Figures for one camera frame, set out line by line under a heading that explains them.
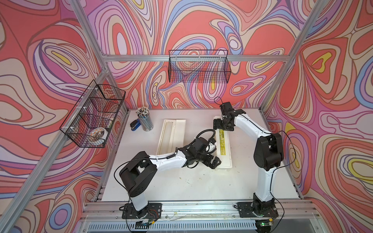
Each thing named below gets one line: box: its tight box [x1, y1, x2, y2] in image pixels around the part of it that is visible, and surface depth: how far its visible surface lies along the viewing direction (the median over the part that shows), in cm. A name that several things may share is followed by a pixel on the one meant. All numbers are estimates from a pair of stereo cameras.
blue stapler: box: [130, 118, 142, 132], surface depth 109 cm
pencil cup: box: [135, 106, 154, 132], surface depth 98 cm
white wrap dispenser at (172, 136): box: [155, 119, 187, 156], surface depth 98 cm
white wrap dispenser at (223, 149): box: [213, 116, 233, 170], surface depth 86 cm
